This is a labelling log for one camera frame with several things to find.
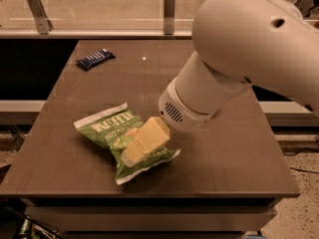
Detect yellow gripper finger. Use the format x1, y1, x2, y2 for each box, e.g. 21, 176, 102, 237
121, 117, 170, 167

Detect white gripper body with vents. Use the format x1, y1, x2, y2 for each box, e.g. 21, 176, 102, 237
159, 78, 213, 131

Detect green jalapeno chip bag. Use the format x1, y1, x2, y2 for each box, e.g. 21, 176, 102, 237
74, 103, 180, 185

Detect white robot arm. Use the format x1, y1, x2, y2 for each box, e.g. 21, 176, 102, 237
121, 0, 319, 167

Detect blue rxbar blueberry bar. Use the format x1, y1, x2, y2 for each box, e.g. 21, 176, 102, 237
77, 49, 116, 71

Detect glass railing panel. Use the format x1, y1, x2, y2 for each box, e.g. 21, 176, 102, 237
0, 0, 319, 32

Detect green can under table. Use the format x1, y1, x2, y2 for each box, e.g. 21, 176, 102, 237
18, 219, 33, 238

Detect middle metal railing bracket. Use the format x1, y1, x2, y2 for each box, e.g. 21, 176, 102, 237
163, 0, 175, 35

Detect metal railing bracket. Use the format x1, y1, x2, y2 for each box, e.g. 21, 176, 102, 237
27, 0, 53, 35
163, 0, 175, 35
296, 0, 317, 18

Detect black floor cable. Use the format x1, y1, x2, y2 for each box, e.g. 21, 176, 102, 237
282, 146, 319, 175

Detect left metal railing bracket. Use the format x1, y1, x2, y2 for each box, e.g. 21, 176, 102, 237
27, 0, 53, 35

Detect right metal railing bracket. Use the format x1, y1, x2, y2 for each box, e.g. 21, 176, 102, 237
296, 0, 317, 18

